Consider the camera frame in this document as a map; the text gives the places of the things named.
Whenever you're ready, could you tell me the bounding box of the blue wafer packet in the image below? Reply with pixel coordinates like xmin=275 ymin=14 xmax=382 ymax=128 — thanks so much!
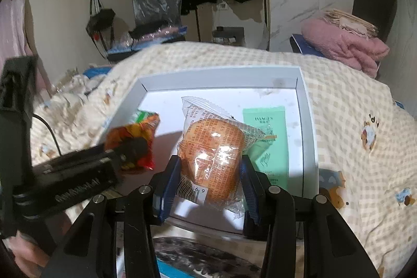
xmin=156 ymin=257 xmax=258 ymax=278

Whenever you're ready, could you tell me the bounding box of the mint green tube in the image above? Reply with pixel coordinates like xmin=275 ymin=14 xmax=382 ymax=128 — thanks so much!
xmin=243 ymin=106 xmax=290 ymax=189

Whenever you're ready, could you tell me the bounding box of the person's left hand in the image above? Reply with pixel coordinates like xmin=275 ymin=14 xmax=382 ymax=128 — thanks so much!
xmin=5 ymin=226 xmax=44 ymax=278

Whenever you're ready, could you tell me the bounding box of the navy blue folder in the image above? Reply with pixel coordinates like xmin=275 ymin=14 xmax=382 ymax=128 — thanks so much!
xmin=290 ymin=34 xmax=326 ymax=58

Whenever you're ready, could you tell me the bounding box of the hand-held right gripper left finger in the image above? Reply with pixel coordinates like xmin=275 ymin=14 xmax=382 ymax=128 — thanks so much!
xmin=41 ymin=154 xmax=183 ymax=278

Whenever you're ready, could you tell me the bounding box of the black cable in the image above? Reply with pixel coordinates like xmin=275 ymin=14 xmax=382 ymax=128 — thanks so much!
xmin=33 ymin=113 xmax=62 ymax=156

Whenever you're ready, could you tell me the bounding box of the white cardboard box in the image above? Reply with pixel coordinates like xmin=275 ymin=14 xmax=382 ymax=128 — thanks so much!
xmin=98 ymin=67 xmax=319 ymax=238

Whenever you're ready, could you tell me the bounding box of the pink hanging cloth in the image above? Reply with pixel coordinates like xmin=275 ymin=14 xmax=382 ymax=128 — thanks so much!
xmin=0 ymin=0 xmax=51 ymax=93

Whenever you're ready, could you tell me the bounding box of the checked bear-print blanket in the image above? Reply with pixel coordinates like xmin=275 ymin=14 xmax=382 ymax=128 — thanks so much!
xmin=31 ymin=41 xmax=417 ymax=272

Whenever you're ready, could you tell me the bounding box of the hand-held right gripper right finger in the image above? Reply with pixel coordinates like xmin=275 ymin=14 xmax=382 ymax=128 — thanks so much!
xmin=239 ymin=154 xmax=380 ymax=278

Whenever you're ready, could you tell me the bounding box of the white crumpled cloth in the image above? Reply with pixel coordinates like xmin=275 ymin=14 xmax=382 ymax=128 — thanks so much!
xmin=33 ymin=73 xmax=108 ymax=116

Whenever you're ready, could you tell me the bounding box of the black hanging bag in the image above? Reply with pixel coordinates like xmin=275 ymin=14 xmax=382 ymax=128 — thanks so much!
xmin=85 ymin=0 xmax=116 ymax=59

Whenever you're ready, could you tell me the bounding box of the blue cloth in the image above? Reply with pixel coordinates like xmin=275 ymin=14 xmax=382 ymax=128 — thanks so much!
xmin=83 ymin=66 xmax=112 ymax=77

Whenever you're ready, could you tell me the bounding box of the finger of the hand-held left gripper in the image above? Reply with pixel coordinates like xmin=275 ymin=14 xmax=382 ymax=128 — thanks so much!
xmin=104 ymin=137 xmax=148 ymax=172

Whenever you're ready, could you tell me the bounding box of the folded beige cloth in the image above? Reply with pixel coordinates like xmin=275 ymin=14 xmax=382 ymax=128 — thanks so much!
xmin=322 ymin=8 xmax=380 ymax=38

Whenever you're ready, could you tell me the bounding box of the dark patterned packet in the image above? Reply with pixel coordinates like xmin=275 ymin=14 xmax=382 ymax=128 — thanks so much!
xmin=152 ymin=236 xmax=261 ymax=278

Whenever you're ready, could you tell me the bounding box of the folded pink fleece blanket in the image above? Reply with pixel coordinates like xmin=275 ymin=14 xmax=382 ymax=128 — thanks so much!
xmin=300 ymin=19 xmax=390 ymax=78

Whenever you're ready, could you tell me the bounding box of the black chair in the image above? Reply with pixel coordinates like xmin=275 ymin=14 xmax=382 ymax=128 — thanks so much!
xmin=353 ymin=0 xmax=398 ymax=44

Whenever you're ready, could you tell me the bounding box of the clear-wrapped bread bun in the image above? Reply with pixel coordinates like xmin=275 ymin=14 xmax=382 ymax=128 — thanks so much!
xmin=177 ymin=96 xmax=266 ymax=220

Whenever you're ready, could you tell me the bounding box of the orange-red snack packet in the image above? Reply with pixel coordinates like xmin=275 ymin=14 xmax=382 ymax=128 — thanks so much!
xmin=105 ymin=111 xmax=161 ymax=175

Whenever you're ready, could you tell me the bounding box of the blue plastic package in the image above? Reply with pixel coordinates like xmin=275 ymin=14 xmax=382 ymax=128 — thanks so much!
xmin=107 ymin=24 xmax=188 ymax=54

